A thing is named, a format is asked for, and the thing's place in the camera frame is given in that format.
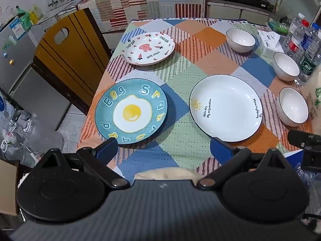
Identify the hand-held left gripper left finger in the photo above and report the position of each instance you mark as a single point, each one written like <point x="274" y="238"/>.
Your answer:
<point x="107" y="148"/>

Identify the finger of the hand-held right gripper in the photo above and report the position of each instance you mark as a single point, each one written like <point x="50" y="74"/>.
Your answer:
<point x="304" y="140"/>
<point x="311" y="162"/>

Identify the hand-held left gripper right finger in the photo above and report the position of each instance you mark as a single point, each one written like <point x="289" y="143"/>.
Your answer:
<point x="222" y="151"/>

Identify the blue fried egg plate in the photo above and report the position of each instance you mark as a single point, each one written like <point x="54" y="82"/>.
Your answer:
<point x="131" y="111"/>

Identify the white sun print plate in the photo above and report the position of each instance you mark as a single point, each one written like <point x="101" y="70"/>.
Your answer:
<point x="225" y="105"/>

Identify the white bowl dark rim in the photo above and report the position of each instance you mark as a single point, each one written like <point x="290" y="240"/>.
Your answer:
<point x="286" y="65"/>
<point x="240" y="39"/>
<point x="293" y="105"/>

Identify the pink carrot print plate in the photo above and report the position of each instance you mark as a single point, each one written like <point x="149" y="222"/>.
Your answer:
<point x="148" y="47"/>

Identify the clear plastic jug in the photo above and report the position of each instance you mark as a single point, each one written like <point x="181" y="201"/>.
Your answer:
<point x="314" y="98"/>

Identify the beige cloth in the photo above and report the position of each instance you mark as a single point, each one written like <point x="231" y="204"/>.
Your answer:
<point x="163" y="173"/>

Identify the green label water bottle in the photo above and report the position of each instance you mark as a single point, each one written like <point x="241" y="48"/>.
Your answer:
<point x="308" y="65"/>

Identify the pile of clear plastic bags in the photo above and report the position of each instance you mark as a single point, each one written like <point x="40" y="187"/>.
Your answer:
<point x="22" y="130"/>

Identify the brown wooden chair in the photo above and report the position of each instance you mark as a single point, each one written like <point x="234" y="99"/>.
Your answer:
<point x="67" y="62"/>

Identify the colourful patchwork tablecloth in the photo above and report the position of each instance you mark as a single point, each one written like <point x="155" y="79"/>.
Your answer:
<point x="185" y="62"/>

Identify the red label water bottle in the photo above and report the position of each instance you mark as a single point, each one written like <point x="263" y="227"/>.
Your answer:
<point x="296" y="42"/>

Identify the blue label water bottle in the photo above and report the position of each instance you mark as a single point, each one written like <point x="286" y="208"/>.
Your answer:
<point x="311" y="37"/>

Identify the white tissue pack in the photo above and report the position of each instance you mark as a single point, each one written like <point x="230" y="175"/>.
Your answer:
<point x="269" y="42"/>

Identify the cardboard box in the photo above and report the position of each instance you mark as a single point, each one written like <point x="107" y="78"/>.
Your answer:
<point x="8" y="185"/>

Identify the green plastic basket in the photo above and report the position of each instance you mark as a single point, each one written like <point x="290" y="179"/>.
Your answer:
<point x="278" y="27"/>

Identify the white cap water bottle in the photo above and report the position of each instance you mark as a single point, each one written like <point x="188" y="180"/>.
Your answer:
<point x="295" y="23"/>

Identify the grey fridge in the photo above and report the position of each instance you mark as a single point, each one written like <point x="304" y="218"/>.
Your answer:
<point x="22" y="62"/>

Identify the small black box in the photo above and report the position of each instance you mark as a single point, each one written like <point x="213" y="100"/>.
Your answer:
<point x="285" y="20"/>

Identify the cream kitchen cabinet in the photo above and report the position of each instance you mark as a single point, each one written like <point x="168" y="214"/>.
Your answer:
<point x="235" y="11"/>

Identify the striped patchwork cover cloth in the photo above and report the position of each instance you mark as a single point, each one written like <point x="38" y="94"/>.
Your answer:
<point x="140" y="5"/>

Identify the yellow liquid bottle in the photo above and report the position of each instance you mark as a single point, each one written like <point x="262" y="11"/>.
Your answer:
<point x="36" y="12"/>

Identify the metal faucet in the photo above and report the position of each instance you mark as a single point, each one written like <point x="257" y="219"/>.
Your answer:
<point x="53" y="3"/>

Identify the green detergent bottle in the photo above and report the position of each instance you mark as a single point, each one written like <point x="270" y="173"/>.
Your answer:
<point x="23" y="17"/>

